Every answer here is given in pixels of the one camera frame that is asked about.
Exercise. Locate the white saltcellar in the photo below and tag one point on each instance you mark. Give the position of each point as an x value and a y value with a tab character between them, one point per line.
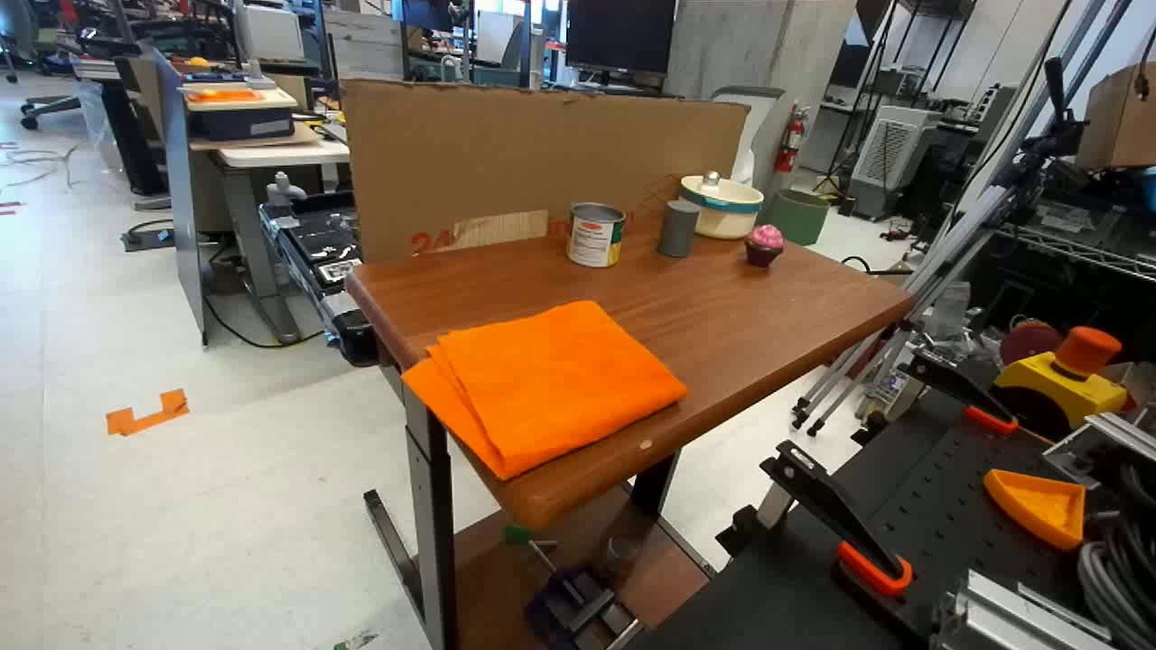
712	183

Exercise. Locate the white pot with green band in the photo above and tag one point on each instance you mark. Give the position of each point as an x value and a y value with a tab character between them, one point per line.
724	212

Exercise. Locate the folded orange cloth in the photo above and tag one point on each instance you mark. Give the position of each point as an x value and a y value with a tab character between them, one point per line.
548	379

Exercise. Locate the white labelled tin can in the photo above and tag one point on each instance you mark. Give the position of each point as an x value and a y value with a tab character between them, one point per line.
593	235

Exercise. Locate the grey plastic cup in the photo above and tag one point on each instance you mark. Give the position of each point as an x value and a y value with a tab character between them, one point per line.
678	229

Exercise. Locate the brown cardboard panel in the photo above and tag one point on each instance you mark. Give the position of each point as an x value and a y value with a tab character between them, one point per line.
507	155

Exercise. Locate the pink toy cupcake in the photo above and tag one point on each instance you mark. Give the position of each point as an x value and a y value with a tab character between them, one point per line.
764	243

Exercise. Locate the green box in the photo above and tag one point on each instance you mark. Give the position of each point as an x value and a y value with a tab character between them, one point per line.
796	213

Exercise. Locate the brown wooden base board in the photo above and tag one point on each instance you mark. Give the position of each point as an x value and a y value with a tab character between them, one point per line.
507	589

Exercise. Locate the red fire extinguisher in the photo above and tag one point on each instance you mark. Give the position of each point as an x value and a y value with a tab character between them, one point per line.
789	141

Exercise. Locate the black bench vise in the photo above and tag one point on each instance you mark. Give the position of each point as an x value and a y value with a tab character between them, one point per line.
582	608

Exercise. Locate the black computer monitor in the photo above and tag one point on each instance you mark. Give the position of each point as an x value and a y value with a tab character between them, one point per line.
621	35

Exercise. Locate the grey office desk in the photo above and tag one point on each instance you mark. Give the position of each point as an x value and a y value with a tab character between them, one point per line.
257	191

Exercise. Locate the black perforated board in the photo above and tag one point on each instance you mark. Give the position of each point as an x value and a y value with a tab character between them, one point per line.
869	543

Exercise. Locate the silver tripod legs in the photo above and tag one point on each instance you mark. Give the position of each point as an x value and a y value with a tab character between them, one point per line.
964	241

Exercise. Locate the black box with orange top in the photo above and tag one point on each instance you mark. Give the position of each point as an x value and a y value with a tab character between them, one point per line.
239	108

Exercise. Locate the dark red ball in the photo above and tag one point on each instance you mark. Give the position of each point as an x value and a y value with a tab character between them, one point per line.
1028	341

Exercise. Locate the yellow emergency stop box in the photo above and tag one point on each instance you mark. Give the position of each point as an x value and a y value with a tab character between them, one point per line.
1067	375

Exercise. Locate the orange triangular plastic piece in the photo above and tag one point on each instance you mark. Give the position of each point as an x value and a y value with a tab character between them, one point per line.
1040	505

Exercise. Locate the silver aluminium profile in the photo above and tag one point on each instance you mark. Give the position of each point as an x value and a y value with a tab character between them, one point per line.
1023	614

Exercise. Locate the black office chair base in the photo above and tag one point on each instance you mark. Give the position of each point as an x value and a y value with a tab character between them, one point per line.
47	108

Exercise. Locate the cardboard box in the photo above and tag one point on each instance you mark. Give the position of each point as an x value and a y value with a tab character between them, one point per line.
1122	118

